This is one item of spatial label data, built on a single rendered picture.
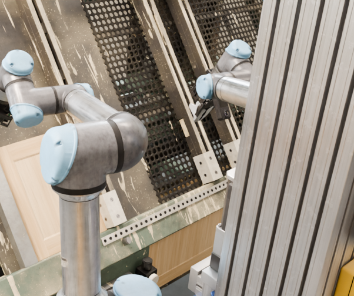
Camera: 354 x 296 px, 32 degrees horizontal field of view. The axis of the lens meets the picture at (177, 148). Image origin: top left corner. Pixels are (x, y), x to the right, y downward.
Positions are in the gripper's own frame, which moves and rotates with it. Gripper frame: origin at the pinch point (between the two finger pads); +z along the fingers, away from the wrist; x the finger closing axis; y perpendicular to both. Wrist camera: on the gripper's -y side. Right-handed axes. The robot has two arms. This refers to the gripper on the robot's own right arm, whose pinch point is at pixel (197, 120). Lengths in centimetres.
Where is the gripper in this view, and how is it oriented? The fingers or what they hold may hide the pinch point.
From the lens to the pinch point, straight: 221.4
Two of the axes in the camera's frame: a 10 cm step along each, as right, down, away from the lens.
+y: -5.7, -7.5, 3.2
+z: -4.1, 6.0, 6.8
